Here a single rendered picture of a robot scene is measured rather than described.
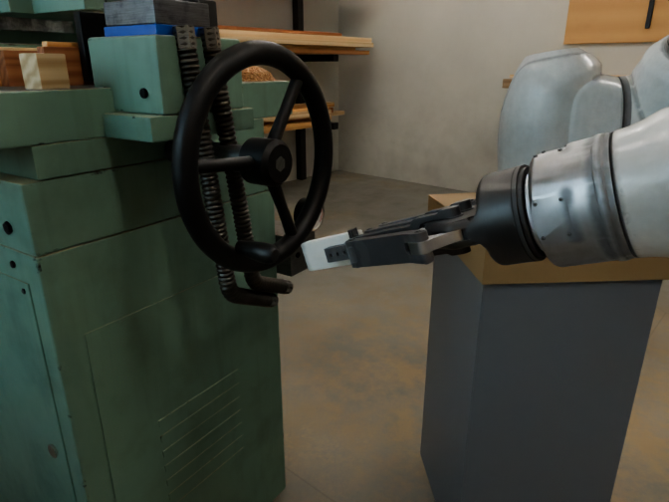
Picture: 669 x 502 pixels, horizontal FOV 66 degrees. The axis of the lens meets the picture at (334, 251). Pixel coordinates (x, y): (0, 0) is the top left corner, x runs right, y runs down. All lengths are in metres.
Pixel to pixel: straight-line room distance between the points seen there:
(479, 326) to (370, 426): 0.67
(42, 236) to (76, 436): 0.29
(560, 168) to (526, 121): 0.55
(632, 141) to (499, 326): 0.56
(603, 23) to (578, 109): 2.84
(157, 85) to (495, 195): 0.43
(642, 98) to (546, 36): 2.95
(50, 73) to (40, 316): 0.30
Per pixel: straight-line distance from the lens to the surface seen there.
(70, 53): 0.83
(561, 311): 0.93
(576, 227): 0.38
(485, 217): 0.40
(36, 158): 0.69
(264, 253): 0.60
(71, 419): 0.81
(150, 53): 0.67
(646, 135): 0.38
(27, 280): 0.75
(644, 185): 0.36
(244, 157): 0.64
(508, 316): 0.90
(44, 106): 0.70
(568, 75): 0.93
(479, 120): 4.05
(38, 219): 0.70
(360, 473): 1.35
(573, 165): 0.38
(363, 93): 4.61
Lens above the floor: 0.93
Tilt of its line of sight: 20 degrees down
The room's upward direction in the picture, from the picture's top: straight up
